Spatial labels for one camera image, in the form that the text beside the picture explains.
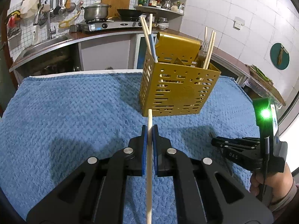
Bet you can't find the light blue plastic spoon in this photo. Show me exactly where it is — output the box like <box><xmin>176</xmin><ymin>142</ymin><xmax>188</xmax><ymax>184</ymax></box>
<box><xmin>149</xmin><ymin>34</ymin><xmax>158</xmax><ymax>63</ymax></box>

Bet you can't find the person's right hand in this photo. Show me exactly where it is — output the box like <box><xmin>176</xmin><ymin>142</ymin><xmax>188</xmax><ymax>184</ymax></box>
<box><xmin>249</xmin><ymin>163</ymin><xmax>293</xmax><ymax>202</ymax></box>

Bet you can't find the yellow perforated utensil holder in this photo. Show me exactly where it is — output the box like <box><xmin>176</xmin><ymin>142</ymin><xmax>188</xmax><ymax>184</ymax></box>
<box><xmin>139</xmin><ymin>32</ymin><xmax>221</xmax><ymax>117</ymax></box>

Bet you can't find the blue fleece table cloth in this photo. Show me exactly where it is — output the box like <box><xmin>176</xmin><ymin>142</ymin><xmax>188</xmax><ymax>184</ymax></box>
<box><xmin>1</xmin><ymin>73</ymin><xmax>259</xmax><ymax>219</ymax></box>

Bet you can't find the corner shelf with bottles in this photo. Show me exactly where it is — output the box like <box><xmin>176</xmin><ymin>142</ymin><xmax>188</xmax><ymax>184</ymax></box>
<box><xmin>133</xmin><ymin>0</ymin><xmax>187</xmax><ymax>31</ymax></box>

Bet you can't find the black wok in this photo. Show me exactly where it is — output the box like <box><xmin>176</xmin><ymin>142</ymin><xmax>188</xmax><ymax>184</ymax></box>
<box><xmin>117</xmin><ymin>9</ymin><xmax>157</xmax><ymax>21</ymax></box>

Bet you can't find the steel sink faucet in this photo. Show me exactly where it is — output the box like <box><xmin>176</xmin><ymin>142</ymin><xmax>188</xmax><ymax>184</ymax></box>
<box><xmin>33</xmin><ymin>4</ymin><xmax>56</xmax><ymax>39</ymax></box>

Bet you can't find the gas stove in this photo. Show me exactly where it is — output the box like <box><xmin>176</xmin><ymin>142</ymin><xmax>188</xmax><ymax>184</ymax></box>
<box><xmin>78</xmin><ymin>19</ymin><xmax>142</xmax><ymax>32</ymax></box>

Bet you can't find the steel cooking pot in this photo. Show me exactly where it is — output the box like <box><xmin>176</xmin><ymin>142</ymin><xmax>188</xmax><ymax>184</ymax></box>
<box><xmin>81</xmin><ymin>3</ymin><xmax>111</xmax><ymax>21</ymax></box>

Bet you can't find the green round wall board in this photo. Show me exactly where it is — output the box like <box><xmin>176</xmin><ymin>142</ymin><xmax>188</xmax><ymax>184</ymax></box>
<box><xmin>270</xmin><ymin>43</ymin><xmax>290</xmax><ymax>70</ymax></box>

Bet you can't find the white wall socket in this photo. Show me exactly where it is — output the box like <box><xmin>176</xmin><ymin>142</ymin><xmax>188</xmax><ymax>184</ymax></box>
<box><xmin>233</xmin><ymin>17</ymin><xmax>245</xmax><ymax>30</ymax></box>

